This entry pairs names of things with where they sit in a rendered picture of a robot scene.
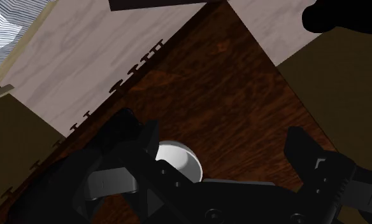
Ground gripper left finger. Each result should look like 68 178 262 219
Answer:
49 120 194 224

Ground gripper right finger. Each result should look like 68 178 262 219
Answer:
283 126 372 224

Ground white bowl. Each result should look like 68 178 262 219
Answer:
155 141 204 184

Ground grey white striped fabric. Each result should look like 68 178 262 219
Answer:
0 0 55 85

